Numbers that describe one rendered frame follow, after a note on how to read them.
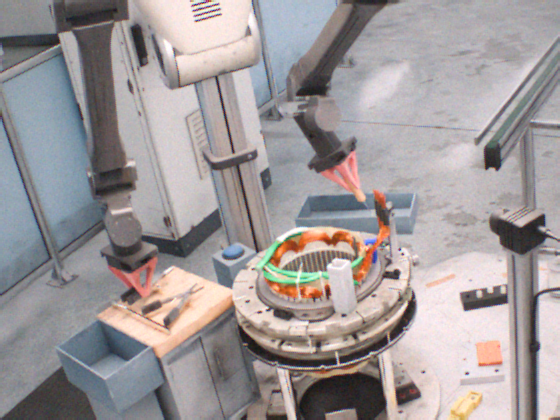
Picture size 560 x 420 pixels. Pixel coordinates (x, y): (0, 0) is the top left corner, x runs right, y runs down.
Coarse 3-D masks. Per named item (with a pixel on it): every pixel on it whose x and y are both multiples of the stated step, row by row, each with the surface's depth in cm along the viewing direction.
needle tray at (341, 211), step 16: (384, 192) 174; (400, 192) 173; (416, 192) 172; (304, 208) 177; (320, 208) 180; (336, 208) 179; (352, 208) 178; (368, 208) 177; (400, 208) 174; (416, 208) 171; (304, 224) 171; (320, 224) 170; (336, 224) 168; (352, 224) 167; (368, 224) 166; (400, 224) 164
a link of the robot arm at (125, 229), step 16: (128, 160) 139; (96, 192) 140; (112, 192) 139; (128, 192) 139; (112, 208) 134; (128, 208) 134; (112, 224) 133; (128, 224) 134; (112, 240) 134; (128, 240) 135
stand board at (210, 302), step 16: (176, 272) 160; (176, 288) 155; (208, 288) 153; (224, 288) 151; (128, 304) 152; (144, 304) 152; (176, 304) 150; (208, 304) 148; (224, 304) 148; (112, 320) 148; (128, 320) 148; (160, 320) 146; (176, 320) 145; (192, 320) 144; (208, 320) 146; (144, 336) 142; (160, 336) 141; (176, 336) 141; (160, 352) 139
